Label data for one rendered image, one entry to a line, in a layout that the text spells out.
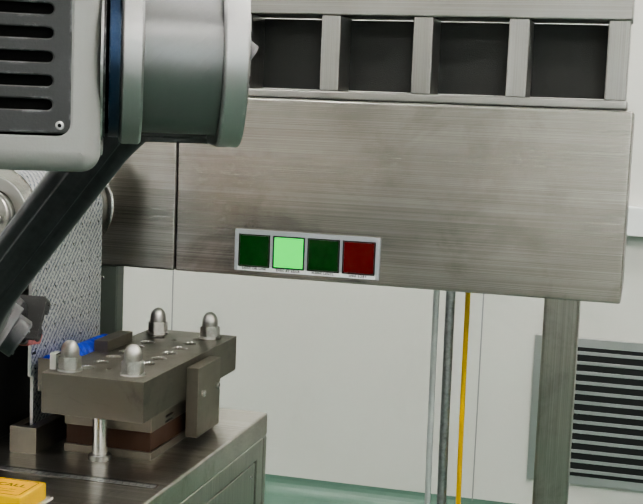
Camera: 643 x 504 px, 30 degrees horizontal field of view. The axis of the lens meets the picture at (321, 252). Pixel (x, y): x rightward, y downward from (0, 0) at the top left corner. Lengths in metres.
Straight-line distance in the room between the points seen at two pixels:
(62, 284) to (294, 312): 2.63
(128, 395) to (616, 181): 0.81
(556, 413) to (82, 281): 0.84
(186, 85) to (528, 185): 1.20
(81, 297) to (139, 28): 1.24
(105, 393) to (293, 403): 2.82
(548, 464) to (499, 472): 2.29
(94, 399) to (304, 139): 0.56
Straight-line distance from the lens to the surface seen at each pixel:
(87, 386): 1.77
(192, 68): 0.77
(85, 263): 1.98
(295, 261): 2.00
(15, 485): 1.63
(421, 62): 1.96
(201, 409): 1.91
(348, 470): 4.55
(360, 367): 4.45
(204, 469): 1.83
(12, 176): 1.82
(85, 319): 2.00
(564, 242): 1.93
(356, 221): 1.98
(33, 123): 0.76
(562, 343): 2.11
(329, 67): 1.99
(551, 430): 2.15
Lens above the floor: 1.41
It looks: 6 degrees down
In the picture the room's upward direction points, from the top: 2 degrees clockwise
